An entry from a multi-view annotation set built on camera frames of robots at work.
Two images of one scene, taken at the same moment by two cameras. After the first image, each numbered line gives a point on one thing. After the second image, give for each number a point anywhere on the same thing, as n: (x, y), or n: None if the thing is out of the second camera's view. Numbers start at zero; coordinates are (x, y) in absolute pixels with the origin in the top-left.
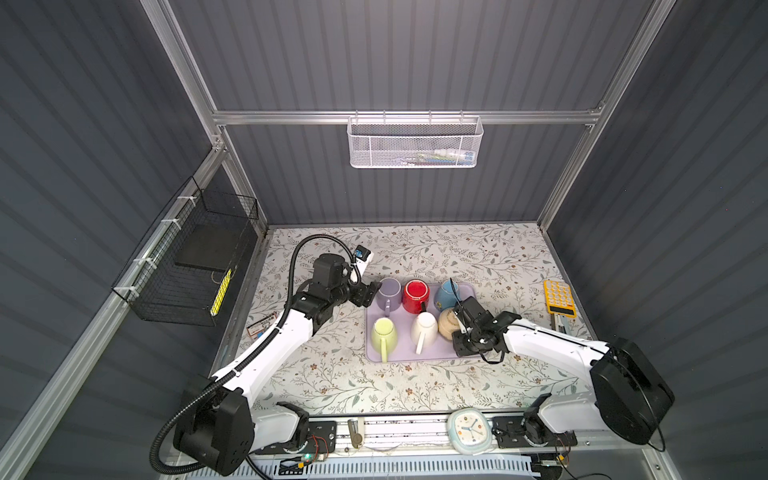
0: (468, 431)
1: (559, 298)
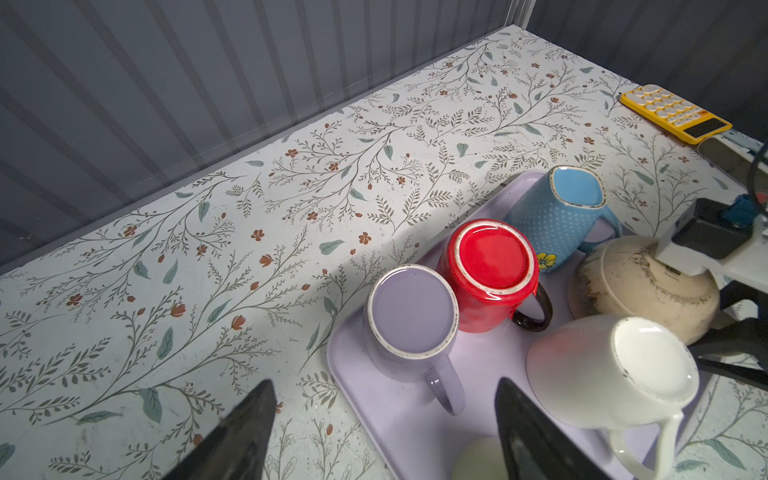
0: None
1: (673, 113)
